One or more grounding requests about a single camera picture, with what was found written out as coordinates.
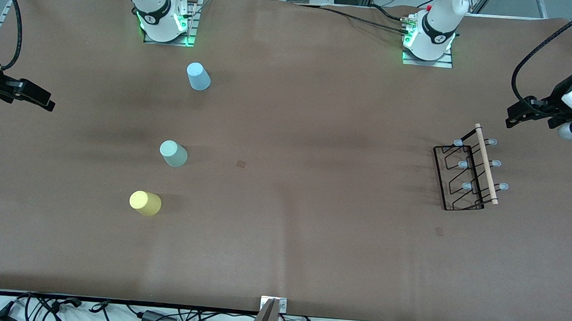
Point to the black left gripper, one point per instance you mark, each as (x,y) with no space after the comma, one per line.
(552,105)

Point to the pale green plastic cup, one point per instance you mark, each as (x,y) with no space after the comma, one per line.
(173,154)

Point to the yellow plastic cup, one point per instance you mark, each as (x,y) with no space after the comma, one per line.
(145,203)

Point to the light blue plastic cup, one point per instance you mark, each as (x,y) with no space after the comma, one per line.
(199,77)

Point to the black connector box orange levers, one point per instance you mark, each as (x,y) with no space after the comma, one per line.
(157,318)

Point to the brown table mat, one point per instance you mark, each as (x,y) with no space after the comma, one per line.
(282,238)

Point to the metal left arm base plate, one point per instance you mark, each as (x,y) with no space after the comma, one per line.
(428,63)

